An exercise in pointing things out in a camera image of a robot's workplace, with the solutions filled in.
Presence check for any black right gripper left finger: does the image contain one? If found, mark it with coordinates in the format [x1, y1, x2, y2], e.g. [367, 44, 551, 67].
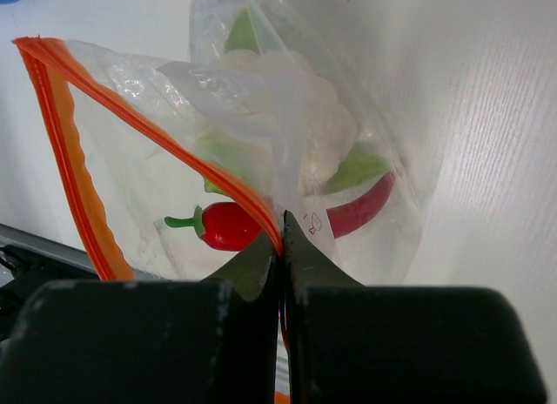
[1, 235, 278, 403]

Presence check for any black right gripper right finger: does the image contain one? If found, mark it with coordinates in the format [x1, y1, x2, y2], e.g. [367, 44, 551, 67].
[281, 212, 547, 403]

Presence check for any red chili pepper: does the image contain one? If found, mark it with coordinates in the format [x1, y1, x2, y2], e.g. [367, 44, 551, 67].
[164, 172, 394, 252]

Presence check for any clear zip bag orange zipper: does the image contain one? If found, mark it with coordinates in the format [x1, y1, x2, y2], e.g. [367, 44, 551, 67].
[15, 0, 422, 285]

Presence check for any white cauliflower with green leaves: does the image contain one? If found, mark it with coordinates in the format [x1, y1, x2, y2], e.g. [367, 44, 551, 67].
[215, 8, 392, 197]

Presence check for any aluminium mounting rail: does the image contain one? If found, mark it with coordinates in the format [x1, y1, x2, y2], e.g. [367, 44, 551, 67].
[0, 224, 96, 273]

